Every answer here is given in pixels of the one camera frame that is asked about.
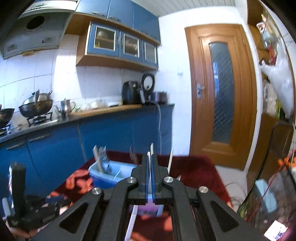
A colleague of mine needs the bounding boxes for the gas stove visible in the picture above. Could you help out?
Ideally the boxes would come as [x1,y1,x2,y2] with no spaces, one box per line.
[0,111,59,137]

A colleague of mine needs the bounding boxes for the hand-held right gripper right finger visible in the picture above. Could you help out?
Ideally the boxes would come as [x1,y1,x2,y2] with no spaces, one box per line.
[151,152,266,241]

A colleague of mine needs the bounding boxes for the smartphone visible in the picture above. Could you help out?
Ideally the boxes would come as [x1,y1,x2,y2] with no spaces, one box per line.
[264,220,289,241]

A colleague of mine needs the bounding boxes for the steel kettle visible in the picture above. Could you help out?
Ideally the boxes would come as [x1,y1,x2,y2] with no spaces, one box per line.
[55,98,76,117]

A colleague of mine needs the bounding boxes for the clear food bags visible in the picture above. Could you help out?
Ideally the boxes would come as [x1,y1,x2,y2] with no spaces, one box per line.
[80,99,109,110]

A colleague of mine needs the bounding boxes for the blue base cabinets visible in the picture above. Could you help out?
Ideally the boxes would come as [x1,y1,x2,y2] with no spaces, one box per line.
[0,104,175,209]

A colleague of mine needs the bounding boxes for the light blue box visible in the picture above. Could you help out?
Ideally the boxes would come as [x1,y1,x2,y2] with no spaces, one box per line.
[254,179,274,209]

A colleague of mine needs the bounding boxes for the metal fork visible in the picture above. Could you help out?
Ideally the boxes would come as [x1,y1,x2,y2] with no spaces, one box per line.
[98,146,108,163]
[103,156,113,175]

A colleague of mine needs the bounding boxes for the metal wok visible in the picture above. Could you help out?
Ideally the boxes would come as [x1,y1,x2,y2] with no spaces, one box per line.
[18,89,54,118]

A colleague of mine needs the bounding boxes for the dark wok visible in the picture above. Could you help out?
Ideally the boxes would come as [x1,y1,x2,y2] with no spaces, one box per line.
[0,105,15,129]

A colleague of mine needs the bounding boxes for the black air fryer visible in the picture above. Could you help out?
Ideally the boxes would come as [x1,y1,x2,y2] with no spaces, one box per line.
[122,80,142,105]

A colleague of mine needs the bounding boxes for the black rice cooker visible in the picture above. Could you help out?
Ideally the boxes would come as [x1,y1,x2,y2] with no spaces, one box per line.
[140,73,168,105]

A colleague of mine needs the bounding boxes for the metal knife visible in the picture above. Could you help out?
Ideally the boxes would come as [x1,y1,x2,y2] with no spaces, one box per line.
[129,145,137,166]

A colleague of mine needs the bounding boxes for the grey range hood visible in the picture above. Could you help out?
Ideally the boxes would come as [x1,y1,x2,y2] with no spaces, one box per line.
[0,0,78,59]

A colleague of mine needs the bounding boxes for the black metal rack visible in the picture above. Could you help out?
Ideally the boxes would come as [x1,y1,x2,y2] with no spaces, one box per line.
[245,122,296,209]

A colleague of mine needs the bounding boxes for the white plastic utensil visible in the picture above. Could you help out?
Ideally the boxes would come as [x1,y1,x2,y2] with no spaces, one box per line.
[125,142,155,241]
[168,148,174,175]

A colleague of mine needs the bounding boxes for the light blue utensil holder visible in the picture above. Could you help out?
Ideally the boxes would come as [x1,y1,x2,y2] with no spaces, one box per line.
[88,160,163,217]

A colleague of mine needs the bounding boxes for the blue wall cabinet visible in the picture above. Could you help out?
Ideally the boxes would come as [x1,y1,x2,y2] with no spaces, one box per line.
[75,0,162,71]

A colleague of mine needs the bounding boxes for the metal door handle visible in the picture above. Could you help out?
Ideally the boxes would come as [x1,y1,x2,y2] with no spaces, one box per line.
[196,83,205,99]

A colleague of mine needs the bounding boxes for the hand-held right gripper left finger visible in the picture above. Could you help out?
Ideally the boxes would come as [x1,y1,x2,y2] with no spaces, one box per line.
[30,152,151,241]

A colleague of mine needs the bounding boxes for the red floral blanket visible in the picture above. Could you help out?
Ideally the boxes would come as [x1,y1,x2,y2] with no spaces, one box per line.
[5,151,234,241]

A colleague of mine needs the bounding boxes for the wooden shelf unit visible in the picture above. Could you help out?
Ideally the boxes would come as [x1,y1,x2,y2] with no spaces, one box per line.
[246,0,296,186]

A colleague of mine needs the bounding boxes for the white power cable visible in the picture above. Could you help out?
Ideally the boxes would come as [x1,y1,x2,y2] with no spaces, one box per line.
[148,101,163,154]

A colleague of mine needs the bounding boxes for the white plastic bag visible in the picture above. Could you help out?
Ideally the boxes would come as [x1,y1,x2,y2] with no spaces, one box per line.
[258,46,295,120]

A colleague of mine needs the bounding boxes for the wooden door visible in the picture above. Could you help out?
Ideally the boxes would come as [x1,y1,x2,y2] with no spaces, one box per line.
[184,23,258,172]

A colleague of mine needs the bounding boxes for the orange plastic object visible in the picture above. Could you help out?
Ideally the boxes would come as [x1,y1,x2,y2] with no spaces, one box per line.
[279,155,296,167]

